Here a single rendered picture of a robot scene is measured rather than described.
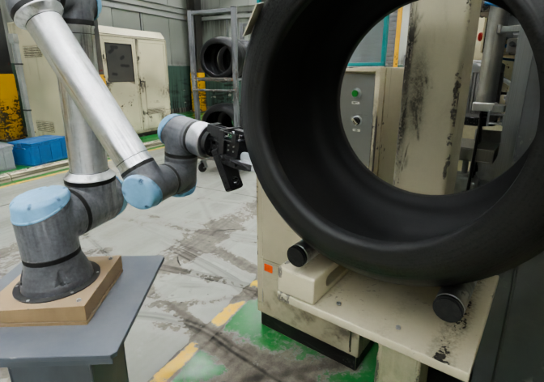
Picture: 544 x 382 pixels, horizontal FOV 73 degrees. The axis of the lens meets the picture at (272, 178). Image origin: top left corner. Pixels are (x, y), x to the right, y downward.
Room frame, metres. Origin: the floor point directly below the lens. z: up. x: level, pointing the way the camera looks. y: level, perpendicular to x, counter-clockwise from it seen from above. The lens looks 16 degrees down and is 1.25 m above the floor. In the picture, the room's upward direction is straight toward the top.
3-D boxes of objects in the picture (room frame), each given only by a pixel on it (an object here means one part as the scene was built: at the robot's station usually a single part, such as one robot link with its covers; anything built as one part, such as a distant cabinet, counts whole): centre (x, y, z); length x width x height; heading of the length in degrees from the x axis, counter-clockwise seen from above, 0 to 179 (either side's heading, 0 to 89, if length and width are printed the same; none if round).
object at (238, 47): (5.03, 0.43, 0.96); 1.36 x 0.71 x 1.92; 152
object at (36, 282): (0.97, 0.64, 0.71); 0.19 x 0.19 x 0.10
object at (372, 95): (1.61, -0.26, 0.63); 0.56 x 0.41 x 1.27; 53
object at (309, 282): (0.80, -0.15, 0.84); 0.36 x 0.09 x 0.06; 143
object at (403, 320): (0.72, -0.27, 0.80); 0.37 x 0.36 x 0.02; 53
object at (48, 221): (0.98, 0.64, 0.84); 0.17 x 0.15 x 0.18; 161
